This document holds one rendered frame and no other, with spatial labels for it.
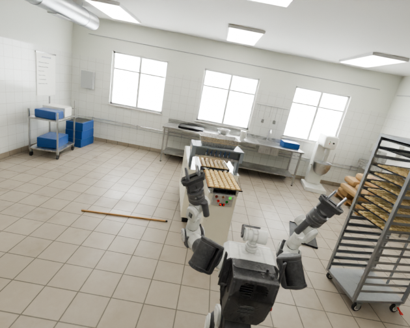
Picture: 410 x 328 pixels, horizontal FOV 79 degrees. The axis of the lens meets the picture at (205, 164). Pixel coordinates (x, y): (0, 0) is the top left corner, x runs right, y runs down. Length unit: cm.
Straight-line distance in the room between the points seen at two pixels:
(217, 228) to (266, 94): 438
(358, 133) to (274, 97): 238
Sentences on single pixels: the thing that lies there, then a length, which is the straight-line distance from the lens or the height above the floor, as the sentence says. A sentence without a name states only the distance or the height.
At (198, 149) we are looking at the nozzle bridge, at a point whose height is 111.
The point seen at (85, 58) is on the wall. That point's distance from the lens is 737.
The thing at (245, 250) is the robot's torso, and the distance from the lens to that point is 130.
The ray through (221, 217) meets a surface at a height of 54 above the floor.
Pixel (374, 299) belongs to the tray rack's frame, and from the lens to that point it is 351.
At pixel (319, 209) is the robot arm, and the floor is 148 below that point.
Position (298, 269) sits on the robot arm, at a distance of 136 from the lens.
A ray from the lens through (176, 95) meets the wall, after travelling 665.
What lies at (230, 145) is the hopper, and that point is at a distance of 346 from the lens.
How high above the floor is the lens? 196
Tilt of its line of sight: 17 degrees down
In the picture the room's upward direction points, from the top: 11 degrees clockwise
